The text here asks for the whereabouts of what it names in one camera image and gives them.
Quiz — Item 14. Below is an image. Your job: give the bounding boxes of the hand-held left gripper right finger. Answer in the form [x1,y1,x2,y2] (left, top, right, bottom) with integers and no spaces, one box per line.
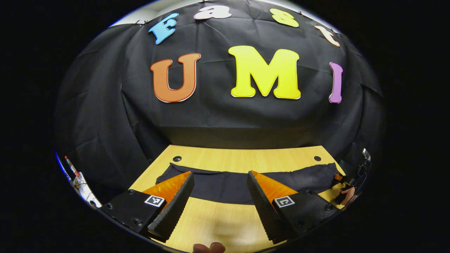
[246,170,339,244]

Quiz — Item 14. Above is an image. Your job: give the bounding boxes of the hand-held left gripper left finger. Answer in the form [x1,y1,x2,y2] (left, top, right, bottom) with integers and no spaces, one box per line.
[101,171,195,243]

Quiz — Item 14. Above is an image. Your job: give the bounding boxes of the dark grey jeans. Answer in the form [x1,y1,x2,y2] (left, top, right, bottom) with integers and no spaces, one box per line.
[155,162,344,205]

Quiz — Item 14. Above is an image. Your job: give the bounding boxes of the white and red object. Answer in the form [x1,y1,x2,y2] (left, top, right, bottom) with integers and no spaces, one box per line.
[64,155,103,208]

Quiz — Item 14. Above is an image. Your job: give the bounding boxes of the black backdrop cloth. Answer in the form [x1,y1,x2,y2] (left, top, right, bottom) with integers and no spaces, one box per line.
[53,0,385,208]

